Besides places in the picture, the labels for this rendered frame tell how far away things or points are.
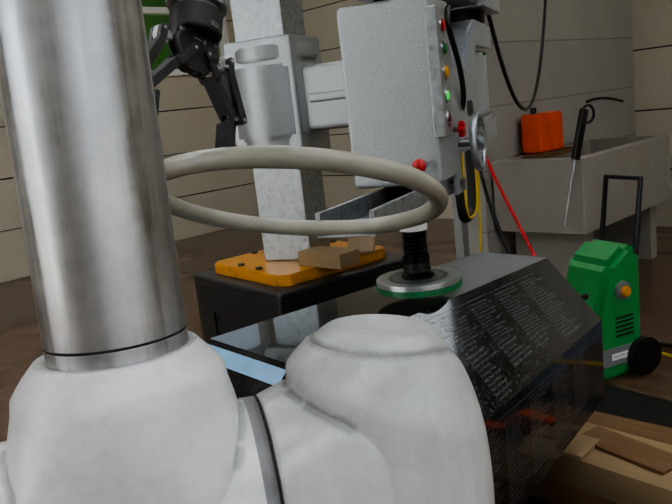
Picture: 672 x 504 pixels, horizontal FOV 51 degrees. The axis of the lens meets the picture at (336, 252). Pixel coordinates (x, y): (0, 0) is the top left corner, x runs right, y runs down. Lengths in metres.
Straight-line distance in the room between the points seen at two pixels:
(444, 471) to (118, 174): 0.30
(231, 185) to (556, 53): 4.77
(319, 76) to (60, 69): 2.01
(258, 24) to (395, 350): 2.11
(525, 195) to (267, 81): 2.51
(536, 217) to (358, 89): 3.02
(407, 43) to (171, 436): 1.30
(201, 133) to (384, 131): 7.14
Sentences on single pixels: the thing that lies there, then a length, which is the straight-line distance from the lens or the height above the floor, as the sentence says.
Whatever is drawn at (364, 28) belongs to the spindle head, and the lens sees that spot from 1.69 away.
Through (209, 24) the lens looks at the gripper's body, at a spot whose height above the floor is 1.43.
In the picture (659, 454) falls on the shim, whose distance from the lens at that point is 2.34.
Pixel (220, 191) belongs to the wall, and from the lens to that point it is 8.88.
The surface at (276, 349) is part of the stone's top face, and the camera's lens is 1.56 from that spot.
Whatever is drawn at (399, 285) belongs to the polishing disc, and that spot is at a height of 0.86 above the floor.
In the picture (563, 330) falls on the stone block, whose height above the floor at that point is 0.66.
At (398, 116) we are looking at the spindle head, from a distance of 1.66.
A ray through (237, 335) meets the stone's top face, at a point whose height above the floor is 0.80.
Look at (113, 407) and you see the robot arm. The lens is 0.48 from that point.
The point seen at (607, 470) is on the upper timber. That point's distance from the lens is 2.27.
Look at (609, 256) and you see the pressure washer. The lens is 3.27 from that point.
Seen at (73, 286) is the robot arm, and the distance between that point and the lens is 0.49.
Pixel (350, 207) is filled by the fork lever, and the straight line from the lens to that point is 1.52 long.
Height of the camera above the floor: 1.30
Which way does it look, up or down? 11 degrees down
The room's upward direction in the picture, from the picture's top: 7 degrees counter-clockwise
